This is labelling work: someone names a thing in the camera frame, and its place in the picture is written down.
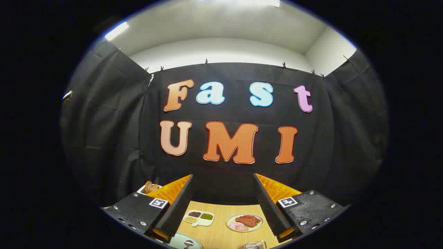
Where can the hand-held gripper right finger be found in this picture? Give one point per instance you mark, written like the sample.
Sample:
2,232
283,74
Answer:
268,207

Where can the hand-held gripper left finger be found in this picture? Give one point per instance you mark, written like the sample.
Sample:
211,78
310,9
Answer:
180,207

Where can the silver metal spoon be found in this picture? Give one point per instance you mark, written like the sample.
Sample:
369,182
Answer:
188,243

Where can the yellow soybeans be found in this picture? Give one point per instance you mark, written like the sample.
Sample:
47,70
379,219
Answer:
190,219

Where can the dark brown beans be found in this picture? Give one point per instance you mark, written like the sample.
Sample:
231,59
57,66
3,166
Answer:
195,214

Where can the red meat slices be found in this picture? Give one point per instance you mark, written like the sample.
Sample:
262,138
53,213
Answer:
248,220

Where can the green mung beans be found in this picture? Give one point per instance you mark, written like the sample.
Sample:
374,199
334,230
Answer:
207,217

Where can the white divided dish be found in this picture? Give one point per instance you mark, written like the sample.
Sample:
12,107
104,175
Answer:
204,223

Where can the light green round plate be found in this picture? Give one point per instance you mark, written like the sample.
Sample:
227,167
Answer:
178,239

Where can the toasted bread slice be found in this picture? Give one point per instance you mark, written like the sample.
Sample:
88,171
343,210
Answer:
147,186
154,187

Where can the pink ham slices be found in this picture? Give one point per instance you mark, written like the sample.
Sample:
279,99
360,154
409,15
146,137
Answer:
238,226

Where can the beige round plate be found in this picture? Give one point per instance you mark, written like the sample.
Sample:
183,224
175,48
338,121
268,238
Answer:
232,218

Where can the white toaster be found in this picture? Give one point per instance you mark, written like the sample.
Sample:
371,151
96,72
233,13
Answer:
143,189

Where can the row of cloth clips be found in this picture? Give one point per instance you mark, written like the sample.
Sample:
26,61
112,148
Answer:
206,62

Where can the long ceiling light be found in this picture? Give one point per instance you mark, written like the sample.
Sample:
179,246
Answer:
117,30

